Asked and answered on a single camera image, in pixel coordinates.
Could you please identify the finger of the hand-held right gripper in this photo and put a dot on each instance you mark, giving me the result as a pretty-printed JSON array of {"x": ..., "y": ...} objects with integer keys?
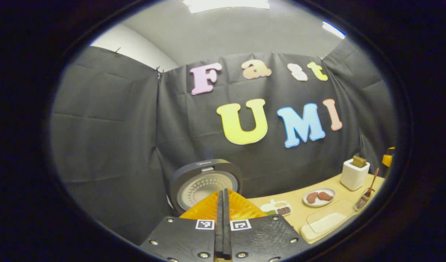
[{"x": 388, "y": 157}]

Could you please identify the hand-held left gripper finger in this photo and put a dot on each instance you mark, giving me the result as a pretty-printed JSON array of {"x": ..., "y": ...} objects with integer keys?
[
  {"x": 227, "y": 225},
  {"x": 219, "y": 225}
]

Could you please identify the dark grey rice cooker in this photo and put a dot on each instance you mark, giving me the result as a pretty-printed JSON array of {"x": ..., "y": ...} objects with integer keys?
[{"x": 204, "y": 185}]

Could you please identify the clear rice container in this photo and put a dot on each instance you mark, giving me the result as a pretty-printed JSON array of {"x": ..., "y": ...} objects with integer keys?
[{"x": 328, "y": 222}]

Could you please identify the brown toast slice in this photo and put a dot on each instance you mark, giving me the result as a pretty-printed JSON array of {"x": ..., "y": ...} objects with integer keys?
[{"x": 359, "y": 161}]

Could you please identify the white toaster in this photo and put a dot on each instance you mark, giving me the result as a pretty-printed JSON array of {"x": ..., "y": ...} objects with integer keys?
[{"x": 354, "y": 178}]

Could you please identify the white divided grain dish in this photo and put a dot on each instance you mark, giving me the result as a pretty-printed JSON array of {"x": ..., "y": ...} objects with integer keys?
[{"x": 279, "y": 208}]

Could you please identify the brown meat piece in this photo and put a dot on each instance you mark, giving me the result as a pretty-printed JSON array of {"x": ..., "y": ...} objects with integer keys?
[
  {"x": 311, "y": 197},
  {"x": 325, "y": 196}
]

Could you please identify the white round plate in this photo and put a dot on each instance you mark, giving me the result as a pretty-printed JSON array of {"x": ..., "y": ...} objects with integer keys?
[{"x": 319, "y": 203}]

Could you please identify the black backdrop cloth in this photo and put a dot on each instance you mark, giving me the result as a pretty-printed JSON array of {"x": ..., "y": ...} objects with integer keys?
[{"x": 117, "y": 127}]

